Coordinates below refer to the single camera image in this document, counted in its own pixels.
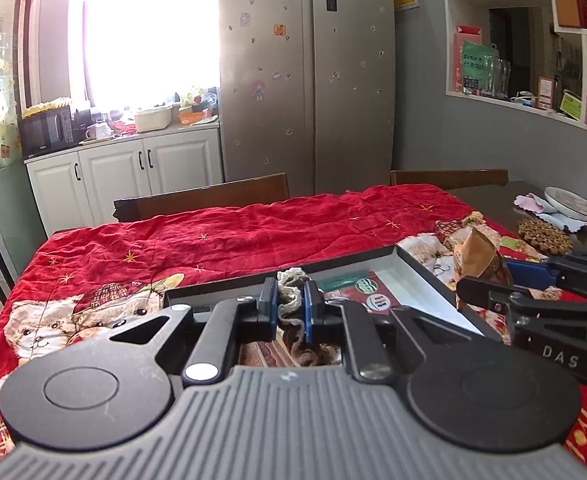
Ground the green card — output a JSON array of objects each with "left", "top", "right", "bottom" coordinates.
[{"left": 559, "top": 91, "right": 585, "bottom": 120}]

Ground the black tray with white inside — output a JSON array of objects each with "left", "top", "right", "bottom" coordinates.
[{"left": 162, "top": 244, "right": 505, "bottom": 368}]

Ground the clear drinking glasses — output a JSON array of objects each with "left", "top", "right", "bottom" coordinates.
[{"left": 483, "top": 50, "right": 512, "bottom": 99}]

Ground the dark scrunchie with lace trim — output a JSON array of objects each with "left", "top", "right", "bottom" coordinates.
[{"left": 276, "top": 267, "right": 324, "bottom": 346}]

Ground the white kitchen cabinet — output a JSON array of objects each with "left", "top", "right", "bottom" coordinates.
[{"left": 24, "top": 127, "right": 224, "bottom": 239}]

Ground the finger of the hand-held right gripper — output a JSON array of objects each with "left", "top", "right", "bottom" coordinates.
[
  {"left": 456, "top": 274, "right": 587, "bottom": 330},
  {"left": 504, "top": 252, "right": 587, "bottom": 306}
]

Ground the glass sliding door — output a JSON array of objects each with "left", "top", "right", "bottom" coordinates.
[{"left": 0, "top": 0, "right": 42, "bottom": 301}]

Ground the pink cloth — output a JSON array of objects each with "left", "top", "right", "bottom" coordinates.
[{"left": 513, "top": 192, "right": 550, "bottom": 214}]

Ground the brown pyramid packet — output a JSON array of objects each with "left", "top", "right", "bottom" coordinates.
[{"left": 454, "top": 226, "right": 514, "bottom": 287}]

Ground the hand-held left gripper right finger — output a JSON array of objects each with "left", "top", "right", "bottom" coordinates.
[{"left": 303, "top": 280, "right": 479, "bottom": 382}]

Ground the black microwave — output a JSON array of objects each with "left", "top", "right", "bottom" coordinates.
[{"left": 18, "top": 105, "right": 77, "bottom": 158}]

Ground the colourful printed sheet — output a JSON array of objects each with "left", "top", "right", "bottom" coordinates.
[{"left": 240, "top": 270, "right": 407, "bottom": 368}]

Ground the white plate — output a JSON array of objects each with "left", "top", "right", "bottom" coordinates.
[{"left": 544, "top": 186, "right": 587, "bottom": 221}]

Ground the wooden bead trivet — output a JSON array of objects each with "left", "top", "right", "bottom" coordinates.
[{"left": 517, "top": 218, "right": 573, "bottom": 256}]

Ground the black small appliance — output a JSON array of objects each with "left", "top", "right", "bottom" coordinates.
[{"left": 73, "top": 108, "right": 93, "bottom": 144}]

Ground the green poster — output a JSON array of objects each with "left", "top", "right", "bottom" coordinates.
[{"left": 461, "top": 40, "right": 497, "bottom": 94}]

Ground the brown box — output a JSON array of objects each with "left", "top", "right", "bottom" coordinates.
[{"left": 553, "top": 0, "right": 587, "bottom": 29}]

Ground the light blue cloth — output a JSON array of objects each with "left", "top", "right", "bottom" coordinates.
[{"left": 537, "top": 210, "right": 587, "bottom": 234}]

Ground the white plastic basket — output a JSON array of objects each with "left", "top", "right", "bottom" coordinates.
[{"left": 133, "top": 106, "right": 174, "bottom": 133}]

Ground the red bear printed blanket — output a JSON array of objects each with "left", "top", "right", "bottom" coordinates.
[{"left": 0, "top": 184, "right": 587, "bottom": 473}]

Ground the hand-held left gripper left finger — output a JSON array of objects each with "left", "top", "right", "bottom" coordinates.
[{"left": 106, "top": 277, "right": 280, "bottom": 386}]

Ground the silver double door refrigerator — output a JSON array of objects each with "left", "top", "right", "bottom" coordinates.
[{"left": 217, "top": 0, "right": 397, "bottom": 199}]

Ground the brown fuzzy scrunchie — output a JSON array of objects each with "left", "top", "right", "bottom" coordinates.
[{"left": 279, "top": 330, "right": 343, "bottom": 368}]

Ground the yellow lace cover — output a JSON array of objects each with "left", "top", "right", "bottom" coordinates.
[{"left": 22, "top": 96, "right": 72, "bottom": 116}]

